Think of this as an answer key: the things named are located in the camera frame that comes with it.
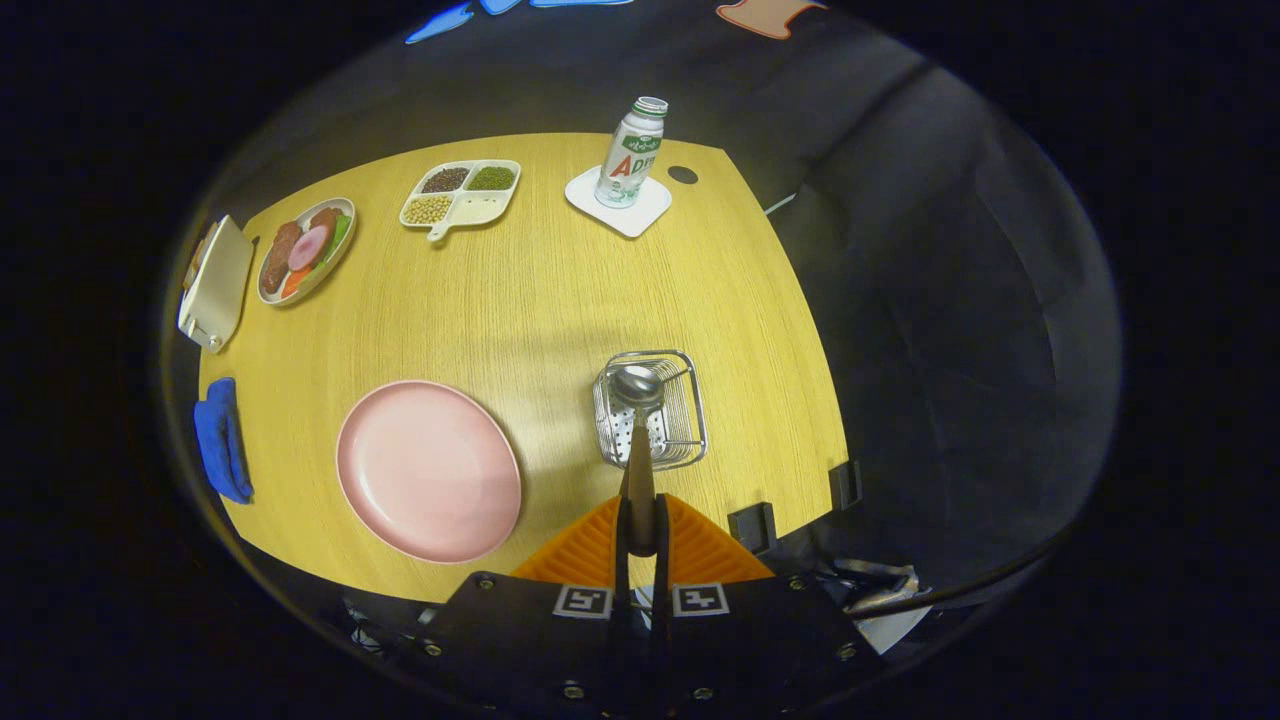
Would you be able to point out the grey food plate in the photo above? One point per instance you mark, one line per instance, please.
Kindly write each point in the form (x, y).
(268, 295)

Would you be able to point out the small brown meat piece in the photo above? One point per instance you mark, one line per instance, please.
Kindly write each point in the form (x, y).
(323, 218)

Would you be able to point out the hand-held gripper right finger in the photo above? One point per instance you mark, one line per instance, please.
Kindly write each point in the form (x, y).
(660, 580)

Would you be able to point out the toast slice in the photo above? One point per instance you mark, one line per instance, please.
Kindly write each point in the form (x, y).
(195, 262)

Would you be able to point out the black table clamp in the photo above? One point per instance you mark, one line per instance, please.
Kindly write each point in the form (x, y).
(752, 527)
(845, 485)

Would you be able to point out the green lettuce leaf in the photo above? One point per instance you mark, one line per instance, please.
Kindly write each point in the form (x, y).
(340, 235)

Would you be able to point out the large brown meat piece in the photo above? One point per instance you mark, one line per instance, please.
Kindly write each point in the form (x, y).
(280, 258)

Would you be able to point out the black backdrop cloth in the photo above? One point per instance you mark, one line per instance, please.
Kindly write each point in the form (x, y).
(950, 300)

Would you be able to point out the white toaster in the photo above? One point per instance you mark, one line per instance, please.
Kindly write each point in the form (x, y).
(225, 280)

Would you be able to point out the pink ham slice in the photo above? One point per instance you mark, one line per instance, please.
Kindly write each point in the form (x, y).
(308, 248)

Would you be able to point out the orange carrot slice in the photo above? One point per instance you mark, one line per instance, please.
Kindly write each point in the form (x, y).
(295, 283)

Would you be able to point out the pile of dark beans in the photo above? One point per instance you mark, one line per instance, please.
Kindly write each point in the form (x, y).
(445, 180)

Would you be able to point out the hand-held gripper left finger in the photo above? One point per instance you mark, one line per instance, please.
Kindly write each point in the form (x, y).
(624, 580)

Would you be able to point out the pile of green beans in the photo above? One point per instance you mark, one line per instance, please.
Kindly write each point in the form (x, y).
(491, 178)

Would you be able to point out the white divided dish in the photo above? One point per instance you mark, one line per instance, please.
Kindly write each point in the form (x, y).
(480, 208)

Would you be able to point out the white green-label bottle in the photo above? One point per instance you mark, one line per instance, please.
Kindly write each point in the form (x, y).
(632, 150)

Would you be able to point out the black table grommet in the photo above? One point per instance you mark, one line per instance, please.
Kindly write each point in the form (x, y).
(682, 174)

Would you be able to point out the pile of yellow beans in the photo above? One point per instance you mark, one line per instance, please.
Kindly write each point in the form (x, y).
(428, 209)

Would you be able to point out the pink round plate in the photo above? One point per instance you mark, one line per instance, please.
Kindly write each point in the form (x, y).
(430, 470)

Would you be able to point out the white square coaster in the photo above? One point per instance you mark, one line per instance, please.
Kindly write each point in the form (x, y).
(630, 220)

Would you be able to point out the blue folded towel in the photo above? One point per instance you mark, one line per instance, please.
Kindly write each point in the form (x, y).
(222, 440)

